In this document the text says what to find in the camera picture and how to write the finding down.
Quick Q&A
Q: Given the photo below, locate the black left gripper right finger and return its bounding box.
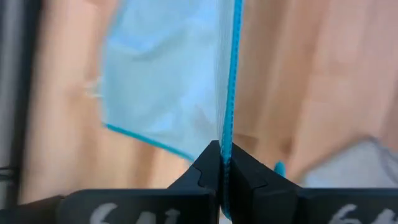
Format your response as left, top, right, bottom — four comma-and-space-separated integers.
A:
229, 143, 398, 224

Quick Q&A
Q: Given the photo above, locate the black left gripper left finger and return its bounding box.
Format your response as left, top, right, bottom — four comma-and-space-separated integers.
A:
58, 139, 222, 224

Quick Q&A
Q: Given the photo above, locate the grey waffle microfiber towel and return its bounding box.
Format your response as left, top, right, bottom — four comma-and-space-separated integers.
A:
300, 136, 398, 189

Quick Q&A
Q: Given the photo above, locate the light blue teal-edged towel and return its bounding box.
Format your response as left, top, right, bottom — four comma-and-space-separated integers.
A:
99, 0, 287, 220

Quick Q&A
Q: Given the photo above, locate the black metal table frame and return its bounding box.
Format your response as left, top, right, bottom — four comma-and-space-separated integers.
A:
0, 0, 42, 209

